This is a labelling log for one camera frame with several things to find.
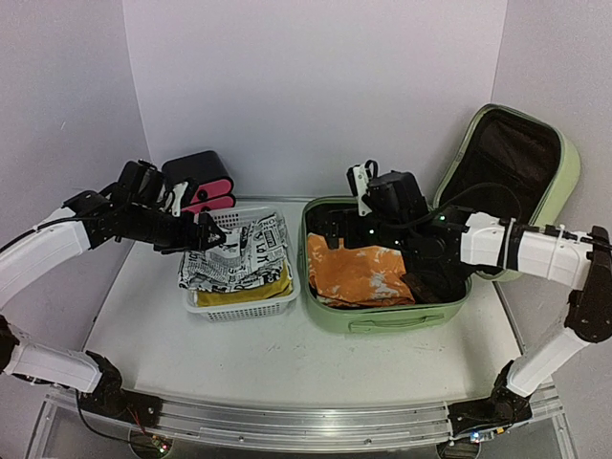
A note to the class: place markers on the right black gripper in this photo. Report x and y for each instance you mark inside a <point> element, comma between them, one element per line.
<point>345,221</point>

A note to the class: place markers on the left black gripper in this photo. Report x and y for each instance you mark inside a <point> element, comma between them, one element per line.
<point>185,242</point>

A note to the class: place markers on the white perforated plastic basket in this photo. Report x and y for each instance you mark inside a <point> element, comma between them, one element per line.
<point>260,308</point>

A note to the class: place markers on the orange snack bag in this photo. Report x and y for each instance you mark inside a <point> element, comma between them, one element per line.
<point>369,277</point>

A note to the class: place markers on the newspaper print garment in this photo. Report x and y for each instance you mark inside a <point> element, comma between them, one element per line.
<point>254,255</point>

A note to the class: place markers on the yellow towel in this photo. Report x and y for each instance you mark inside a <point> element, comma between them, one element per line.
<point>281,287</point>

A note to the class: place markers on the green hard-shell suitcase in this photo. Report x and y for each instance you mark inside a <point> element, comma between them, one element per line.
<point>509,164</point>

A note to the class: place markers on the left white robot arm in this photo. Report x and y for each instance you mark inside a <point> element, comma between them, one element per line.
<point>56,273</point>

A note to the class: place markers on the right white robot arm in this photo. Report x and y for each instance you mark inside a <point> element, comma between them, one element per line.
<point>446,247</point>

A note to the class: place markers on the black pink drawer organizer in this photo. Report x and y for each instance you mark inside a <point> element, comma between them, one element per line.
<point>209,185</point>

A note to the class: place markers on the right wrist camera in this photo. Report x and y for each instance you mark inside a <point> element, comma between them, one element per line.
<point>393,197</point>

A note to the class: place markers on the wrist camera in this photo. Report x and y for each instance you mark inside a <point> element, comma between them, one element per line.
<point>393,197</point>
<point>142,183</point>

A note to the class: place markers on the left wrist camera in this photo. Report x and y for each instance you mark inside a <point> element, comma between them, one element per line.
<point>142,183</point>

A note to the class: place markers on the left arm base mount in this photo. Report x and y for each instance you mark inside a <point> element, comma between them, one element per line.
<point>123,405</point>

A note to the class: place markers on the aluminium front rail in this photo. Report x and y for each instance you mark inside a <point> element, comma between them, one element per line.
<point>320,429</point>

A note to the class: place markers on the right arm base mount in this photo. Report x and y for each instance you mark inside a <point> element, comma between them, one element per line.
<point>503,408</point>

